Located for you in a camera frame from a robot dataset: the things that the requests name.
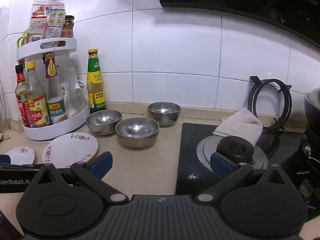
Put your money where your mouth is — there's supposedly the green plastic cup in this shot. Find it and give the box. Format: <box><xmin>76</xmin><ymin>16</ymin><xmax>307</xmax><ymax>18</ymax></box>
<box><xmin>16</xmin><ymin>31</ymin><xmax>30</xmax><ymax>48</ymax></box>

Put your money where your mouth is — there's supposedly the white cloth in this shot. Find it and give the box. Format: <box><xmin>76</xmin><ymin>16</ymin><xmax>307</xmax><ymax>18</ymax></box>
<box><xmin>213</xmin><ymin>107</ymin><xmax>263</xmax><ymax>147</ymax></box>

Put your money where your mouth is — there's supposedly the large floral white plate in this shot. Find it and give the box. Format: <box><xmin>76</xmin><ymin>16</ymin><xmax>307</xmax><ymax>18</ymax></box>
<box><xmin>41</xmin><ymin>132</ymin><xmax>99</xmax><ymax>169</ymax></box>

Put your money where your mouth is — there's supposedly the white two-tier spice rack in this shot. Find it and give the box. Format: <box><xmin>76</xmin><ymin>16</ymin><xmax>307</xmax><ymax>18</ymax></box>
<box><xmin>16</xmin><ymin>37</ymin><xmax>91</xmax><ymax>143</ymax></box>

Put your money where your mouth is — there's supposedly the clear plastic bag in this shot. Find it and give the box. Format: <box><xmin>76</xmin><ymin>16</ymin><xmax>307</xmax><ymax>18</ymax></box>
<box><xmin>60</xmin><ymin>66</ymin><xmax>88</xmax><ymax>118</ymax></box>

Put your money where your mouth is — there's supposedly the black pan support ring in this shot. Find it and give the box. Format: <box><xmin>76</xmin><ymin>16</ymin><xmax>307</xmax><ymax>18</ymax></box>
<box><xmin>247</xmin><ymin>75</ymin><xmax>293</xmax><ymax>132</ymax></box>

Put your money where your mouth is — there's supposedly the red capped sauce bottle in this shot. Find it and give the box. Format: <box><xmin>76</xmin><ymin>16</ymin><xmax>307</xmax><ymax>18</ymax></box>
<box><xmin>14</xmin><ymin>64</ymin><xmax>32</xmax><ymax>128</ymax></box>

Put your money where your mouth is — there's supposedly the small floral white plate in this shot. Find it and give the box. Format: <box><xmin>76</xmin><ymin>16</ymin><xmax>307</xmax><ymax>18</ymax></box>
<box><xmin>4</xmin><ymin>147</ymin><xmax>35</xmax><ymax>165</ymax></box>

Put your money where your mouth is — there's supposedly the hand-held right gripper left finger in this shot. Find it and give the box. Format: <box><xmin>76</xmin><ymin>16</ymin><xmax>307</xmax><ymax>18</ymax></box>
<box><xmin>30</xmin><ymin>151</ymin><xmax>129</xmax><ymax>204</ymax></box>

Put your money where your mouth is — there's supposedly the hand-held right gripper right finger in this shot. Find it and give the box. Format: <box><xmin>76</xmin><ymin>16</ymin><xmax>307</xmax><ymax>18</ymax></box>
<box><xmin>196</xmin><ymin>152</ymin><xmax>294</xmax><ymax>204</ymax></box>

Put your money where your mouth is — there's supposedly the steel bowl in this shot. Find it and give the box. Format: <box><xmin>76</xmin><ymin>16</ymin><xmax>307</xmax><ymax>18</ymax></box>
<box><xmin>86</xmin><ymin>110</ymin><xmax>123</xmax><ymax>136</ymax></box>
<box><xmin>115</xmin><ymin>117</ymin><xmax>160</xmax><ymax>149</ymax></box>
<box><xmin>147</xmin><ymin>102</ymin><xmax>181</xmax><ymax>127</ymax></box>

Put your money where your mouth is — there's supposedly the metal spoon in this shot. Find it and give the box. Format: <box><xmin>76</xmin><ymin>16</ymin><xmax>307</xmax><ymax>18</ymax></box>
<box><xmin>301</xmin><ymin>140</ymin><xmax>320</xmax><ymax>165</ymax></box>

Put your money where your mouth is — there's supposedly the green and yellow sauce bottle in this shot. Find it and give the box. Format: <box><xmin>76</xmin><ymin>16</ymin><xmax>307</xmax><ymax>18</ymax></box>
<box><xmin>86</xmin><ymin>49</ymin><xmax>107</xmax><ymax>113</ymax></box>

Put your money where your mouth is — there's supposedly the red and white seasoning packet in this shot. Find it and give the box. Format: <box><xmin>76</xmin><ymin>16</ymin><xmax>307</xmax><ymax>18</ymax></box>
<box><xmin>27</xmin><ymin>0</ymin><xmax>50</xmax><ymax>43</ymax></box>

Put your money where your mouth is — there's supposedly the dark bottle yellow red label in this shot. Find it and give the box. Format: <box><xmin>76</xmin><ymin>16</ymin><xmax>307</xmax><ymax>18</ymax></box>
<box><xmin>62</xmin><ymin>15</ymin><xmax>75</xmax><ymax>38</ymax></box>

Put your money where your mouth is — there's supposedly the black glass gas stove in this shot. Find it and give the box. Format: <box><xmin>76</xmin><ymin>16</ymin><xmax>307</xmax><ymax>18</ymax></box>
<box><xmin>175</xmin><ymin>122</ymin><xmax>320</xmax><ymax>213</ymax></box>

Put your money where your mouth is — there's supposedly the purple label clear bottle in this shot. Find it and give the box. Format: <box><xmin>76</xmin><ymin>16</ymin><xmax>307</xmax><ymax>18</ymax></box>
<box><xmin>42</xmin><ymin>52</ymin><xmax>68</xmax><ymax>125</ymax></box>

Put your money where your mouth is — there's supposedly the black pot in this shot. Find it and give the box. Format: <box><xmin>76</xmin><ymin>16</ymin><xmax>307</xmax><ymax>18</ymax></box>
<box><xmin>304</xmin><ymin>87</ymin><xmax>320</xmax><ymax>130</ymax></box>

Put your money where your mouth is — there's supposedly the yellow capped vinegar bottle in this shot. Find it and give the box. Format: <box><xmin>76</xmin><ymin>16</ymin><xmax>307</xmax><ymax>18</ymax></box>
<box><xmin>25</xmin><ymin>60</ymin><xmax>52</xmax><ymax>128</ymax></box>

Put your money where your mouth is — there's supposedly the black stove burner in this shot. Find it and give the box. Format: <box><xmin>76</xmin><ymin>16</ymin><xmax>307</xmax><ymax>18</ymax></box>
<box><xmin>215</xmin><ymin>136</ymin><xmax>255</xmax><ymax>164</ymax></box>

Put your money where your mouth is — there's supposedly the white and yellow seasoning packet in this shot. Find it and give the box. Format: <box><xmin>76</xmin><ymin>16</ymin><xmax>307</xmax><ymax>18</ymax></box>
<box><xmin>46</xmin><ymin>4</ymin><xmax>66</xmax><ymax>40</ymax></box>

